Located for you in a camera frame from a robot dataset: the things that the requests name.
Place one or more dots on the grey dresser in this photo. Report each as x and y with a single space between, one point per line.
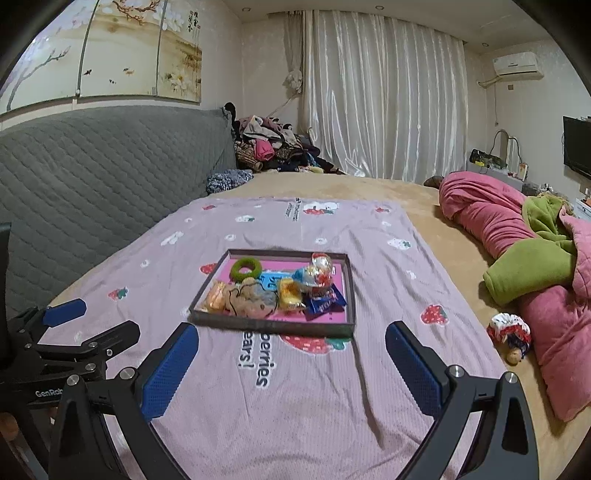
512 184

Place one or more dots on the dark shallow box tray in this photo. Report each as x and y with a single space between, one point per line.
277 326

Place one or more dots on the blue cookie packet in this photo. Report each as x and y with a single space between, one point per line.
323 304

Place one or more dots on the arched vanity mirror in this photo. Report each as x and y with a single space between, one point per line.
513 157

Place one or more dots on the dark handbag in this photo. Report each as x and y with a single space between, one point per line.
489 159

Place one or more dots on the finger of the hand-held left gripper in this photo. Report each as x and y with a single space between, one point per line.
115 337
64 311

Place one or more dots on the pink and blue book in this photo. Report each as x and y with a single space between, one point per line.
281 269

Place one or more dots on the white air conditioner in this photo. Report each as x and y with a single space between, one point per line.
517 64

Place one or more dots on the pile of clothes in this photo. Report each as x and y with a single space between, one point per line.
268 147

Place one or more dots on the pink quilt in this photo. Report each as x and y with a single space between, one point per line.
475 203

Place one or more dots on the dark brown lump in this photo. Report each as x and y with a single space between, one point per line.
434 181

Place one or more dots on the grey quilted headboard cover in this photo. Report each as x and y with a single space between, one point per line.
115 161

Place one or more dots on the green blanket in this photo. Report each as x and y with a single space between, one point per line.
521 267

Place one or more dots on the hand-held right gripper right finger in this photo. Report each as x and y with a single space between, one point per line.
413 369

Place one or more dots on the floral wall mural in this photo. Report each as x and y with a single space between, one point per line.
115 55

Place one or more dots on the blue patterned cloth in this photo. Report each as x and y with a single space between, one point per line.
226 180

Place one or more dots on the hanging plush ornament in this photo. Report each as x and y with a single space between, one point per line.
293 79

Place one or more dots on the orange wafer packet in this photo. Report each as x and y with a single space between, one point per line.
213 297

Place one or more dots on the purple printed blanket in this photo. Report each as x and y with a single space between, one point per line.
369 230

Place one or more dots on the yellow snack packet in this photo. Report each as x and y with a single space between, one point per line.
290 293

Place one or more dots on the red white snack packet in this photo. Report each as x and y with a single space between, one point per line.
316 282

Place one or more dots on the beige sheer scrunchie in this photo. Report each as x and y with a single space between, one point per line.
251 300

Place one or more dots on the small cloth doll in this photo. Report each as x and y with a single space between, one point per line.
508 327

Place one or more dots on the white curtain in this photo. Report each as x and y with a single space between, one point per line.
383 92

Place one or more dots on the black television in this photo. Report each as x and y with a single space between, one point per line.
577 147

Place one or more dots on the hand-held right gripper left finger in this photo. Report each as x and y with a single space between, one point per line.
168 369

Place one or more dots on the green fuzzy scrunchie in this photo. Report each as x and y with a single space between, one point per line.
236 270

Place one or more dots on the person's left hand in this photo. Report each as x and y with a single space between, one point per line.
8 424

